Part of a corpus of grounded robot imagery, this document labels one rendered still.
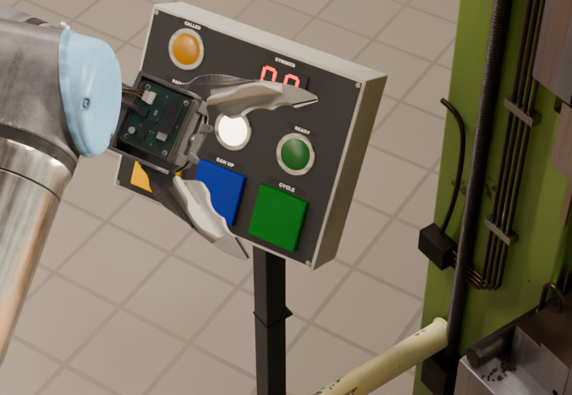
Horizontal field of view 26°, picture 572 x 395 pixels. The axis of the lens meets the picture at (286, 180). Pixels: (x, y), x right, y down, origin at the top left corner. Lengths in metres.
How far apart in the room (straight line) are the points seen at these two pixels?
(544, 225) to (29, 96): 0.98
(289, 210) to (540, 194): 0.34
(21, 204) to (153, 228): 2.20
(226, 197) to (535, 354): 0.47
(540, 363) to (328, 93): 0.45
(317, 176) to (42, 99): 0.80
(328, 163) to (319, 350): 1.21
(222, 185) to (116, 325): 1.21
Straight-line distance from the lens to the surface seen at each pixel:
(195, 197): 1.07
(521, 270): 1.85
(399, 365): 2.03
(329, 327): 2.88
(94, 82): 0.93
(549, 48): 1.37
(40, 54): 0.94
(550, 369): 1.65
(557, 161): 1.43
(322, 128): 1.67
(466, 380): 1.70
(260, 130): 1.71
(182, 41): 1.75
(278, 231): 1.72
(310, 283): 2.97
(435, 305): 2.10
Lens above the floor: 2.25
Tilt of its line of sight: 45 degrees down
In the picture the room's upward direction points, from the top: straight up
